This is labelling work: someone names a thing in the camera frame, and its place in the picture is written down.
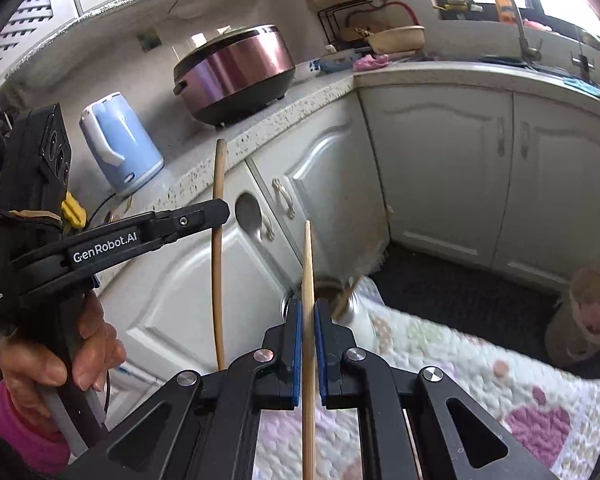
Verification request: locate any bamboo chopstick pair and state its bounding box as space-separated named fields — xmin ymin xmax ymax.
xmin=332 ymin=276 xmax=362 ymax=321

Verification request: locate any large steel spoon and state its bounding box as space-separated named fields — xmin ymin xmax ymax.
xmin=235 ymin=192 xmax=262 ymax=238

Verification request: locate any chrome kitchen faucet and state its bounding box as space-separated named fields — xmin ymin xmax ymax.
xmin=495 ymin=0 xmax=542 ymax=64

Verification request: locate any person's left hand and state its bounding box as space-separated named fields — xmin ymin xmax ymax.
xmin=0 ymin=292 xmax=126 ymax=437

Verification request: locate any blue electric kettle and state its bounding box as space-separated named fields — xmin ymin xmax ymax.
xmin=79 ymin=92 xmax=164 ymax=197

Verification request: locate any quilted patchwork table cover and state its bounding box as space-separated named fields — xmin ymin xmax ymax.
xmin=251 ymin=275 xmax=600 ymax=480

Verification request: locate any white thermos food jar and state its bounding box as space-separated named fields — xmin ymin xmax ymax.
xmin=279 ymin=278 xmax=379 ymax=354

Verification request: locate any woven waste basket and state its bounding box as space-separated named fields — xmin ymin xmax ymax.
xmin=544 ymin=268 xmax=600 ymax=367

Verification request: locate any purple rice cooker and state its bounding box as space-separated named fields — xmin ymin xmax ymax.
xmin=173 ymin=24 xmax=296 ymax=128

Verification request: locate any pink cloth on counter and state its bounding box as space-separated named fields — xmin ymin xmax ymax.
xmin=353 ymin=54 xmax=390 ymax=73

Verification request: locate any teal cloth on counter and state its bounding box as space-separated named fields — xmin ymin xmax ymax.
xmin=559 ymin=76 xmax=600 ymax=100

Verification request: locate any beige ceramic bowl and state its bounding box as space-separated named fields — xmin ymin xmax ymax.
xmin=366 ymin=25 xmax=425 ymax=54

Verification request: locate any small chrome tap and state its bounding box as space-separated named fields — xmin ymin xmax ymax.
xmin=572 ymin=25 xmax=594 ymax=82

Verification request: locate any black wire dish rack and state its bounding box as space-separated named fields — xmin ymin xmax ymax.
xmin=316 ymin=0 xmax=422 ymax=51

